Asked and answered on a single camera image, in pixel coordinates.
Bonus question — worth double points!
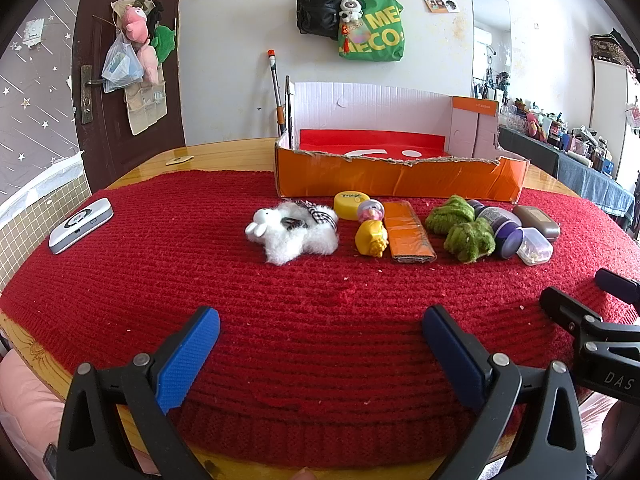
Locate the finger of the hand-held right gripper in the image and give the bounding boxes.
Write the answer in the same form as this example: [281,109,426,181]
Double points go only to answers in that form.
[539,286,640,361]
[595,267,640,306]

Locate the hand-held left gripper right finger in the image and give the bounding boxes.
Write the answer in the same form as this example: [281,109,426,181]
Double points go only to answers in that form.
[421,304,587,480]

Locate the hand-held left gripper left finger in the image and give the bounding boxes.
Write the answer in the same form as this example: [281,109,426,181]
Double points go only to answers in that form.
[56,306,222,480]

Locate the clear plastic box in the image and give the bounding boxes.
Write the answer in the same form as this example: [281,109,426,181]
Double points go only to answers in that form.
[515,227,555,267]

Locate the grey case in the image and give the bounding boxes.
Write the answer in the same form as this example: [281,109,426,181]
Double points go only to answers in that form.
[512,205,562,242]

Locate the purple bottle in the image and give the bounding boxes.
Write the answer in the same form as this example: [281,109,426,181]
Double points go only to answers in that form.
[467,199,523,233]

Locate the yellow duck toy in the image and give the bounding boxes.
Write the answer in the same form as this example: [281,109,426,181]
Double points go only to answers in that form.
[355,220,390,260]

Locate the white plush sheep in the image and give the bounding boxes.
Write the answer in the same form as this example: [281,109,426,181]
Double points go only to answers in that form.
[245,200,341,266]

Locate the small pink capsule toy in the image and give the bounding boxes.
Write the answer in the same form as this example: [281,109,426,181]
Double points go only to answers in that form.
[357,199,386,225]

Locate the yellow round lid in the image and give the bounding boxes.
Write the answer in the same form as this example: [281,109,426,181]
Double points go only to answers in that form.
[333,190,372,222]

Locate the orange cardboard box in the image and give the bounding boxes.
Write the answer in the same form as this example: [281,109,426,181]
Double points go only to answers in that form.
[274,75,531,206]

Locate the side table with dark cloth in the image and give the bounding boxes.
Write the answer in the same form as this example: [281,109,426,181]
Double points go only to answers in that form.
[497,125,636,231]

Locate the red knitted blanket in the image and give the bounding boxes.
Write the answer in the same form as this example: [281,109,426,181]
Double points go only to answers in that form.
[0,169,640,466]

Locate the row of figurines and bottles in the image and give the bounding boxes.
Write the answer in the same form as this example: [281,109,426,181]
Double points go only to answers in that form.
[472,70,616,178]

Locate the pink cloth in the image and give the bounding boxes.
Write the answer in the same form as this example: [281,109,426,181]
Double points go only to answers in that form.
[0,350,66,480]

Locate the white portable router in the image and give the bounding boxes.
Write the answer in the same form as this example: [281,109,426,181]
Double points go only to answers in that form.
[48,198,114,256]

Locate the dark brown door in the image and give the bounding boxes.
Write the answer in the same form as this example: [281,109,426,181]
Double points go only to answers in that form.
[71,0,187,193]

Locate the leopard print cloth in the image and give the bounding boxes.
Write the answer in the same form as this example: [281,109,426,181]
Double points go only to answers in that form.
[590,30,640,73]

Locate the plastic bags on door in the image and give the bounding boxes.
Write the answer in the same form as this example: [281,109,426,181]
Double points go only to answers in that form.
[111,0,167,136]

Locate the pink plush toy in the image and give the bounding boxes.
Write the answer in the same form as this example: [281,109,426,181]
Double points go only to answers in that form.
[137,42,161,83]

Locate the clear plastic bag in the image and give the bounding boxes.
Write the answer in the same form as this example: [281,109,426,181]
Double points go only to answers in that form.
[101,32,145,94]

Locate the green plush toy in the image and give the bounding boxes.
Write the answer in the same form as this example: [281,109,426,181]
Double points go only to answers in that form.
[152,25,177,63]

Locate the green tote bag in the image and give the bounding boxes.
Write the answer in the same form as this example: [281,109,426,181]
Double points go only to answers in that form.
[338,0,406,62]

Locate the red hanging charm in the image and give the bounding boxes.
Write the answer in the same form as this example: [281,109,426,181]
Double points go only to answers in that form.
[340,22,368,56]

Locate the pink plush pig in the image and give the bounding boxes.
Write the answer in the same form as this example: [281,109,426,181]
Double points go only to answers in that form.
[120,4,151,43]

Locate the black backpack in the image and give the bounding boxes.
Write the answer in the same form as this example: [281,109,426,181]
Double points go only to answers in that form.
[296,0,351,41]

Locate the wall mirror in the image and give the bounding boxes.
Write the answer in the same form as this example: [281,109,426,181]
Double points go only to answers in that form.
[470,0,512,106]

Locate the brass door handle plate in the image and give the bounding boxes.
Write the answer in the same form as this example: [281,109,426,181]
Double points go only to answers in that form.
[80,64,108,125]

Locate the white plush keychain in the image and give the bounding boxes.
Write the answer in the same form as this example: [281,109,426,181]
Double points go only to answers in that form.
[339,0,366,25]

